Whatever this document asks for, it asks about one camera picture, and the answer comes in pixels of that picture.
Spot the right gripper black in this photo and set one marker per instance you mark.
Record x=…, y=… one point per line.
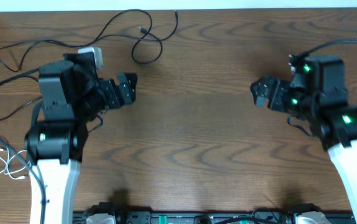
x=278, y=86

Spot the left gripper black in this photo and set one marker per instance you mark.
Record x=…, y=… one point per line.
x=128, y=94

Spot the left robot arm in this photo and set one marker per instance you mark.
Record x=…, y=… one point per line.
x=72, y=95

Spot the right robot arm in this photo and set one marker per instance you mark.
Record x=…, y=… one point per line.
x=317, y=94

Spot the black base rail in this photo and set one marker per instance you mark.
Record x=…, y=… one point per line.
x=305, y=213

